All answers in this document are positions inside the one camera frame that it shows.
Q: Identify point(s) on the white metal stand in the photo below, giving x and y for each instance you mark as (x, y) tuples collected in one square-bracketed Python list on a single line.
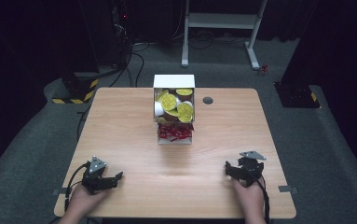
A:
[(219, 21)]

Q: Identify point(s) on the black hazard-striped stand base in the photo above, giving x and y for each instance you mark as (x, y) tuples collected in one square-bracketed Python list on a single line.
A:
[(295, 95), (78, 90)]

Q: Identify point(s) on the pile of red packets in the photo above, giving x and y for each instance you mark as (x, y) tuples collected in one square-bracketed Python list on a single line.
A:
[(175, 132)]

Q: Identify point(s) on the white two-tier dispenser box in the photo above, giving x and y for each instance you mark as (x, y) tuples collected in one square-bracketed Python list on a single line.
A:
[(173, 81)]

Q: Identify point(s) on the person's right hand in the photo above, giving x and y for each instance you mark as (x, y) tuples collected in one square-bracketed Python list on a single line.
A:
[(249, 199)]

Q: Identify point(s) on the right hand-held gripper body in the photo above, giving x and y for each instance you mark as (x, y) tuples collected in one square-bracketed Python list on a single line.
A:
[(250, 169)]

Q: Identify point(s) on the small red floor object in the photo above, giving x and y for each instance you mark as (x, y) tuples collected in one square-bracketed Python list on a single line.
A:
[(263, 70)]

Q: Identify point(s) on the person's left hand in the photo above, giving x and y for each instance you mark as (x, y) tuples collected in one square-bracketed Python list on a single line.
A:
[(81, 202)]

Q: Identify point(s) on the grey round table grommet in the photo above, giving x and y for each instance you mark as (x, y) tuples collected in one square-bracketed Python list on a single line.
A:
[(208, 100)]

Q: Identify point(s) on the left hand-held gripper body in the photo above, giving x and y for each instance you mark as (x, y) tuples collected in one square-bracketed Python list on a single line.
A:
[(96, 179)]

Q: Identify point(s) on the grey tape strip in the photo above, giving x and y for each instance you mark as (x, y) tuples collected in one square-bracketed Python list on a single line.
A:
[(61, 191), (288, 189)]

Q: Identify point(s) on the dark equipment rack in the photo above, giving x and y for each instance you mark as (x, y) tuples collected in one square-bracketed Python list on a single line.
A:
[(120, 31)]

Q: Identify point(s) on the pile of yellow-lidded capsules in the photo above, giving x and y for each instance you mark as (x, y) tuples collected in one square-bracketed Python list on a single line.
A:
[(168, 101)]

